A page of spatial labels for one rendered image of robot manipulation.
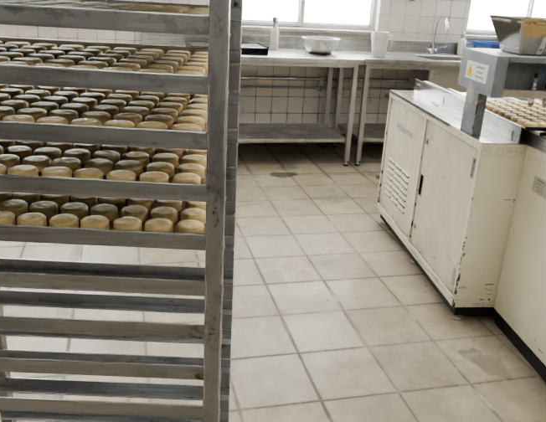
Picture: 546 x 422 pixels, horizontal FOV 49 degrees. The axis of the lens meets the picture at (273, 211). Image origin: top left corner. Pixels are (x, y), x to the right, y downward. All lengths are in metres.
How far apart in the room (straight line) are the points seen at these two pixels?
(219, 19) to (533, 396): 1.98
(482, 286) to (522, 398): 0.56
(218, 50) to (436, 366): 1.87
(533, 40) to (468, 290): 1.07
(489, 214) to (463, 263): 0.24
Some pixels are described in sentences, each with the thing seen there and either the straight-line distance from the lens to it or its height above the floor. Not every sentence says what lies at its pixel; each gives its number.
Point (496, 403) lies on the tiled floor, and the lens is 2.44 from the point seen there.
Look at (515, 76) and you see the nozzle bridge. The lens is 2.65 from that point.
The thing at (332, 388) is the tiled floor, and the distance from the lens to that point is 2.32.
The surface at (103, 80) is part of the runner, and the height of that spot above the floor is 1.23.
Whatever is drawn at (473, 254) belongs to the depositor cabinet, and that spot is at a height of 0.34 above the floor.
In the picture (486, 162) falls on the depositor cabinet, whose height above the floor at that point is 0.76.
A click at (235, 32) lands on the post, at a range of 1.37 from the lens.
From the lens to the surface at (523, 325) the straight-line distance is 2.67.
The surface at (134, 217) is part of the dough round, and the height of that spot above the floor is 0.97.
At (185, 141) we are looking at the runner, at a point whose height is 1.14.
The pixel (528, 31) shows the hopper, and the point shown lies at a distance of 2.59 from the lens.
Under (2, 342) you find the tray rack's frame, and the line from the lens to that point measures 1.79.
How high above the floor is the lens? 1.38
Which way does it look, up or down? 21 degrees down
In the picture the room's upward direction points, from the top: 3 degrees clockwise
